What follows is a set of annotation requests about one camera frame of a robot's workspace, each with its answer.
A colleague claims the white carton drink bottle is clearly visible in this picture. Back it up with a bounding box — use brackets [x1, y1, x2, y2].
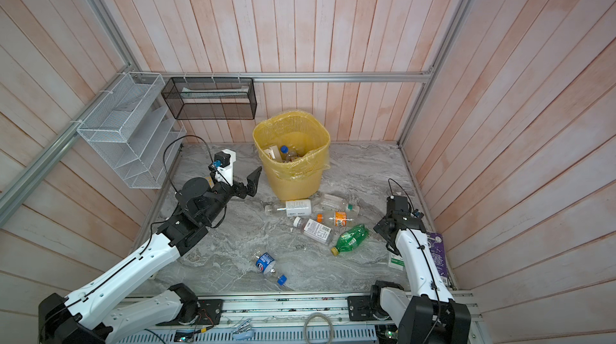
[263, 145, 282, 162]

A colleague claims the blue label pepsi bottle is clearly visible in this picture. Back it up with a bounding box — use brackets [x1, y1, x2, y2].
[253, 251, 288, 288]

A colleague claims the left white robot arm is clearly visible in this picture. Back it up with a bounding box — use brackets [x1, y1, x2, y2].
[38, 163, 262, 343]

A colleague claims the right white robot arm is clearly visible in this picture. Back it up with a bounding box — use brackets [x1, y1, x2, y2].
[372, 209, 472, 343]

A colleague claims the yellow plastic waste bin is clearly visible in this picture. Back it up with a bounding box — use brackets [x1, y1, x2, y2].
[253, 110, 330, 201]

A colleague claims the green white juice carton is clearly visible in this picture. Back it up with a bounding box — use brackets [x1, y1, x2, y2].
[388, 253, 405, 271]

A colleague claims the purple book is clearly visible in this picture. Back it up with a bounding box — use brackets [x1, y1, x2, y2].
[427, 232, 454, 288]

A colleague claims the clear bottle white label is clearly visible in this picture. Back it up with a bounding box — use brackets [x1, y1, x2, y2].
[265, 199, 312, 217]

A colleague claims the green plastic bottle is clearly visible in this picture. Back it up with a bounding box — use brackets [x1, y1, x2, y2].
[330, 224, 369, 256]

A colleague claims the orange label clear bottle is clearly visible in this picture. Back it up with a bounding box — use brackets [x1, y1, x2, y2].
[316, 211, 357, 228]

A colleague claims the square bottle white label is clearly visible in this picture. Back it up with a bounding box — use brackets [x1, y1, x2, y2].
[293, 217, 333, 245]

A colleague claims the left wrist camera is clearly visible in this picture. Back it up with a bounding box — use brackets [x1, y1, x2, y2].
[209, 149, 237, 186]

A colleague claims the clear bottle green ring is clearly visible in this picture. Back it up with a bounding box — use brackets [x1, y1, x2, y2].
[319, 193, 361, 216]

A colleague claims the black wire mesh basket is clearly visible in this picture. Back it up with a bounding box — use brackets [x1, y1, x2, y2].
[161, 76, 258, 121]

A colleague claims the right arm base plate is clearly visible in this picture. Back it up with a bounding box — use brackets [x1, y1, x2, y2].
[346, 295, 388, 322]

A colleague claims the white wire mesh shelf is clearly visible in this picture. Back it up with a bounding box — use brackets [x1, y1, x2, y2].
[78, 72, 186, 189]

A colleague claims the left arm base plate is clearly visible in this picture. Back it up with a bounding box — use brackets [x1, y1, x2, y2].
[157, 298, 224, 326]

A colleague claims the grey coiled cable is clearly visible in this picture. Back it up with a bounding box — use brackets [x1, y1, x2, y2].
[302, 312, 335, 344]

